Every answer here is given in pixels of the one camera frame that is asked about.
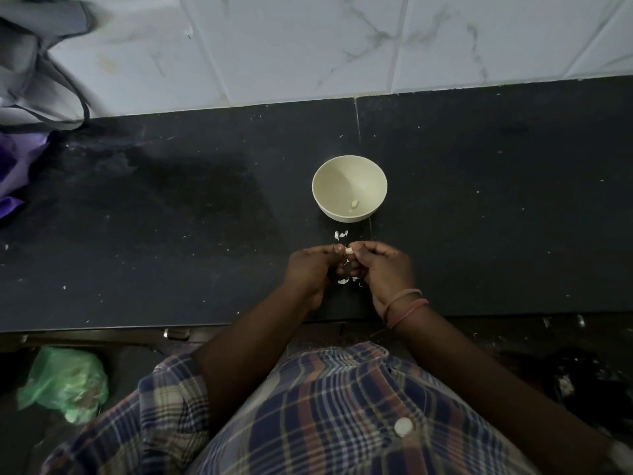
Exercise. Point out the person's left hand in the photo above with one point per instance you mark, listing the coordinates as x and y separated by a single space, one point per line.
306 272

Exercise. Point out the person's right hand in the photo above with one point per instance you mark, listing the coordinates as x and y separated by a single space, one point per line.
390 272

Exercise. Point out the person's left thumb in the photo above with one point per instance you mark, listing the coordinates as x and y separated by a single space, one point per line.
330 249

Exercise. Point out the person's right thumb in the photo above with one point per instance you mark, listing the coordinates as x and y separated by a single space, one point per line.
367 248

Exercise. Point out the person's left forearm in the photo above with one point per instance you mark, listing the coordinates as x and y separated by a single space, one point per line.
247 351

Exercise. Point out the person's right forearm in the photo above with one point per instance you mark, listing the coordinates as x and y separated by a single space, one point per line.
484 385

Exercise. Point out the pink wristband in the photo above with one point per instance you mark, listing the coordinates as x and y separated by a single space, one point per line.
403 295
410 310

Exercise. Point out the white bowl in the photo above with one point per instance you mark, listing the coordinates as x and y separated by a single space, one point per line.
336 185

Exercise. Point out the plaid shirt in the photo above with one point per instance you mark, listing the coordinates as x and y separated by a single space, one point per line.
321 420

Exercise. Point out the metal drawer latch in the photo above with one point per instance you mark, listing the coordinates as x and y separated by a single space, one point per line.
176 333

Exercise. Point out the black plastic bag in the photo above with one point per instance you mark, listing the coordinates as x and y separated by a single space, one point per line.
568 375

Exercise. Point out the green plastic bag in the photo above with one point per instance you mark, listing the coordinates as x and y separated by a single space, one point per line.
64 383

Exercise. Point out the grey fabric bag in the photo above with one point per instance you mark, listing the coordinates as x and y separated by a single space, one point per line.
34 69

